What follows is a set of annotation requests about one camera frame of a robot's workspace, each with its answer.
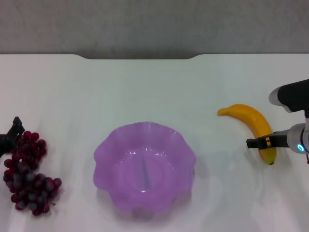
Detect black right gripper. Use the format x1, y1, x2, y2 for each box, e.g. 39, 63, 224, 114
246, 130, 290, 150

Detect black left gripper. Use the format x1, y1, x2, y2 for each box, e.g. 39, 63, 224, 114
0, 116, 25, 158

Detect yellow banana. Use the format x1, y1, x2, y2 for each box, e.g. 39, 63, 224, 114
217, 103, 278, 165

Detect dark red grape bunch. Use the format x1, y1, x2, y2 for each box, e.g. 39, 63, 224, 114
2, 130, 62, 217

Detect purple wavy plastic bowl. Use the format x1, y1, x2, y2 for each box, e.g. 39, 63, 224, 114
93, 121, 197, 220

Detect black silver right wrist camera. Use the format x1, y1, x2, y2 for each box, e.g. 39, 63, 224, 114
268, 79, 309, 114

